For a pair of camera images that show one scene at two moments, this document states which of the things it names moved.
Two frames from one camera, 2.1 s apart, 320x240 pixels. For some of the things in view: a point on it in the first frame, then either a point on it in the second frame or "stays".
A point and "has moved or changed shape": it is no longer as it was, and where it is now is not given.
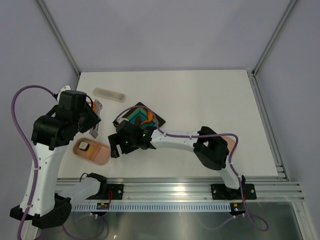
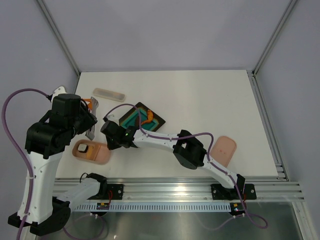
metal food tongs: (98, 106) has moved or changed shape
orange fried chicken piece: (150, 116) stays
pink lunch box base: (97, 153) stays
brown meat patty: (137, 120) stays
